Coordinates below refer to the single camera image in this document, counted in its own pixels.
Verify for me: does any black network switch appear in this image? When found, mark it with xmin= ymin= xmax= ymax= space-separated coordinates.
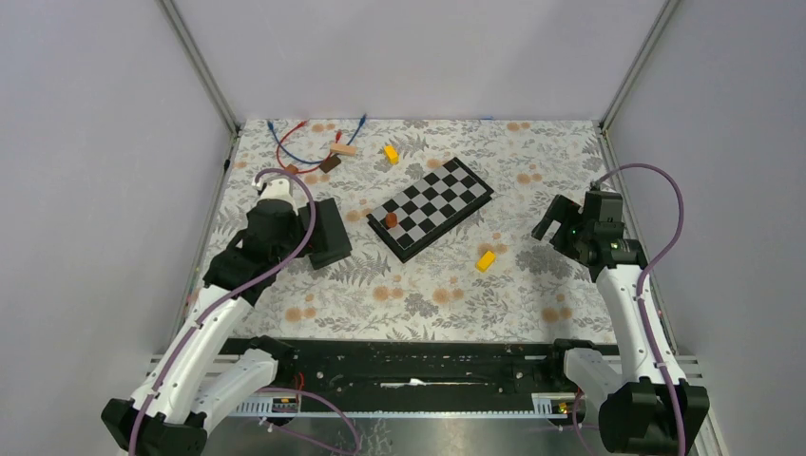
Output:
xmin=298 ymin=198 xmax=353 ymax=270

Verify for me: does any black white chessboard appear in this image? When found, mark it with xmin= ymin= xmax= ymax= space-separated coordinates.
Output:
xmin=367 ymin=158 xmax=493 ymax=263

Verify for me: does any blue ethernet cable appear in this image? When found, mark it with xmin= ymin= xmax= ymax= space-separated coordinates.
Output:
xmin=266 ymin=113 xmax=369 ymax=167

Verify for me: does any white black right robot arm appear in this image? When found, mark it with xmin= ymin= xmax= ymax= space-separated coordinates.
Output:
xmin=531 ymin=190 xmax=710 ymax=455

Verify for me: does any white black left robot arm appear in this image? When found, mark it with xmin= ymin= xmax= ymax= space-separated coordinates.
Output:
xmin=102 ymin=197 xmax=318 ymax=455

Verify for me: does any yellow block on mat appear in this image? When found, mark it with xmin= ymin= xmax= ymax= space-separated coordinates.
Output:
xmin=475 ymin=251 xmax=496 ymax=273

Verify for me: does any floral table mat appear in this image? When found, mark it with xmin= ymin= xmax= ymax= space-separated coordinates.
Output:
xmin=205 ymin=119 xmax=615 ymax=344

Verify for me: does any dark brown wooden block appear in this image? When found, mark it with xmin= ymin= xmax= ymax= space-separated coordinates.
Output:
xmin=318 ymin=155 xmax=341 ymax=174

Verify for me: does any light wooden block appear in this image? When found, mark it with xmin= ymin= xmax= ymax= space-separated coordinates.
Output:
xmin=330 ymin=142 xmax=357 ymax=157

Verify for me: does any yellow block near chessboard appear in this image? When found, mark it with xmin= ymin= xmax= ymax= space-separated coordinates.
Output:
xmin=384 ymin=145 xmax=399 ymax=165

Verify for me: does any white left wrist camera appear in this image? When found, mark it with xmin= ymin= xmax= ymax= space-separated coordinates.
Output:
xmin=252 ymin=178 xmax=297 ymax=212

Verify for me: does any red cable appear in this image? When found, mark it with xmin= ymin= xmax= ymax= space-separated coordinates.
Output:
xmin=276 ymin=121 xmax=344 ymax=173

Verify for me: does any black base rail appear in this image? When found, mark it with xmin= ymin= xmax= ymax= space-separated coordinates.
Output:
xmin=270 ymin=339 xmax=595 ymax=418

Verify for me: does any left aluminium frame post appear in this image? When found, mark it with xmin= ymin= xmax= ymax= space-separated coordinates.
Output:
xmin=156 ymin=0 xmax=240 ymax=135

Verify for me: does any aluminium frame post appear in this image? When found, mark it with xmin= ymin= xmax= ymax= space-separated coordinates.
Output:
xmin=599 ymin=0 xmax=681 ymax=132
xmin=156 ymin=0 xmax=240 ymax=135

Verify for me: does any right aluminium frame post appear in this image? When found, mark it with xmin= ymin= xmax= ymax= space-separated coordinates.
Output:
xmin=599 ymin=0 xmax=681 ymax=132

